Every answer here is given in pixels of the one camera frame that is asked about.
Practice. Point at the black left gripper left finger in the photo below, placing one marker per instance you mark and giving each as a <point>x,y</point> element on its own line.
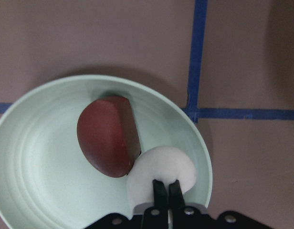
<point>156,216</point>

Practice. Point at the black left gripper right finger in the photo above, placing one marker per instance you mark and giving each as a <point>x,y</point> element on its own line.
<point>176,204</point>

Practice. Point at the white bun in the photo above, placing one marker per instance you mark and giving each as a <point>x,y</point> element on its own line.
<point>164,163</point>

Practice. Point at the brown bun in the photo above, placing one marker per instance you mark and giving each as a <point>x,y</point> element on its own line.
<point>108,137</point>

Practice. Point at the pale green plate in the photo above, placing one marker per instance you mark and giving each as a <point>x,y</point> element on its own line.
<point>45,180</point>

